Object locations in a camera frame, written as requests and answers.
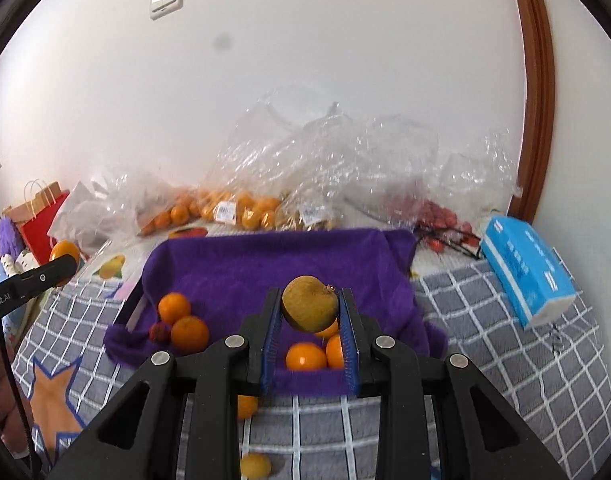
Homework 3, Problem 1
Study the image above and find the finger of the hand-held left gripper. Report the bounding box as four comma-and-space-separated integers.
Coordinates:
2, 254, 81, 306

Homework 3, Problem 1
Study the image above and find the white plush toy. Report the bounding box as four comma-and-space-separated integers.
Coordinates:
0, 252, 39, 279

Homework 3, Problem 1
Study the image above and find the blue tissue pack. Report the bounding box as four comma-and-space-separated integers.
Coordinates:
478, 215, 577, 331

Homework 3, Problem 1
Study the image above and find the purple plush toy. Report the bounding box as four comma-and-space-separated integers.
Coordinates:
0, 217, 24, 261

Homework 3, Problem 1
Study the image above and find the person's left hand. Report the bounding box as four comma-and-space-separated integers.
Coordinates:
0, 347, 36, 457

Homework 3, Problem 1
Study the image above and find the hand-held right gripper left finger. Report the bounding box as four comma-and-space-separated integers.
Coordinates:
48, 287, 282, 480

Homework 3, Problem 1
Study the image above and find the yellow-green round fruit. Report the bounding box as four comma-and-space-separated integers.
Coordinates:
282, 275, 340, 332

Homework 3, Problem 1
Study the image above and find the small yellow citrus fruit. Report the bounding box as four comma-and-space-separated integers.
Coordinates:
240, 452, 272, 479

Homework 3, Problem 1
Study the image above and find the purple towel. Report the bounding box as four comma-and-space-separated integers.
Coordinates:
104, 227, 449, 398

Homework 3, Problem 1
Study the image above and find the clear bag of small oranges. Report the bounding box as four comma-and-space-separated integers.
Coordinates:
135, 105, 296, 239

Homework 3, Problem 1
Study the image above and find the grey checked blanket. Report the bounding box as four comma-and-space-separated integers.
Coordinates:
0, 260, 611, 480

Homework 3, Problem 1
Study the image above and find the brown wooden door frame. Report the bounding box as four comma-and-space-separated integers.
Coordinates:
505, 0, 556, 222

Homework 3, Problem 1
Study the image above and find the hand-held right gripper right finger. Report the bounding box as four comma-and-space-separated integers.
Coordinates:
338, 287, 569, 480

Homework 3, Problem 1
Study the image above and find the clear bag of red fruits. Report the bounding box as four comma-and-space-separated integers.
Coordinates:
365, 115, 523, 257

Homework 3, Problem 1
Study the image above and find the white wall switch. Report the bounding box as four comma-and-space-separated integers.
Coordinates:
149, 0, 184, 21

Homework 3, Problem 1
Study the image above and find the crumpled white plastic bag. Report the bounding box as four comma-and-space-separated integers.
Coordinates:
48, 172, 156, 257

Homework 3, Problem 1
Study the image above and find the black tray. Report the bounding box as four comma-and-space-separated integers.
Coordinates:
116, 287, 149, 334

